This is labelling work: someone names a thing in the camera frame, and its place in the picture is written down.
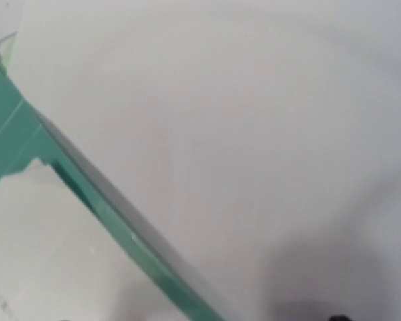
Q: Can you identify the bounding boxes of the dark teal folder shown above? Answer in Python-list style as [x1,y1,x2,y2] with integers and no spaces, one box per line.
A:
[0,49,227,321]

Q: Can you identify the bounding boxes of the light green clipboard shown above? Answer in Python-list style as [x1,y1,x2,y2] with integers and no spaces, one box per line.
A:
[0,33,18,72]

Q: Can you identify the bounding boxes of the paper sheets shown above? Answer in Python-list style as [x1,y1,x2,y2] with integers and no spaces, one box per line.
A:
[0,160,184,320]

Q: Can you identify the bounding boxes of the printed paper sheet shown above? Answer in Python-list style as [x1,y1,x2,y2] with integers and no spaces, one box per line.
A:
[9,1,401,320]

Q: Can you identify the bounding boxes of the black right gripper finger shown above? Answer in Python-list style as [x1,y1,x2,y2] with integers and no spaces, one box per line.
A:
[330,314,350,321]

